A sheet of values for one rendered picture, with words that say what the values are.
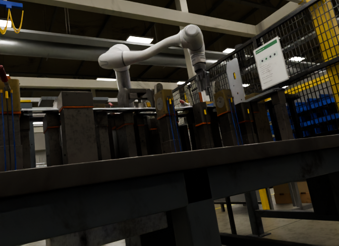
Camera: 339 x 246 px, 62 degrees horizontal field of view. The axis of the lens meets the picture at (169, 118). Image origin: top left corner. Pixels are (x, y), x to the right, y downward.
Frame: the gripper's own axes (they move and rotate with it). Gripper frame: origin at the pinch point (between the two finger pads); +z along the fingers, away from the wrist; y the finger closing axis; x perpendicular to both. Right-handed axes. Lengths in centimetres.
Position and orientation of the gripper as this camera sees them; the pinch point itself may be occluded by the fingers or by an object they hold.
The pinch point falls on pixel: (205, 96)
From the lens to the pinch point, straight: 174.2
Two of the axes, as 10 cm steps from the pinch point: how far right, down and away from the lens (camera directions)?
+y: 5.0, -2.5, -8.3
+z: 1.6, 9.7, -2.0
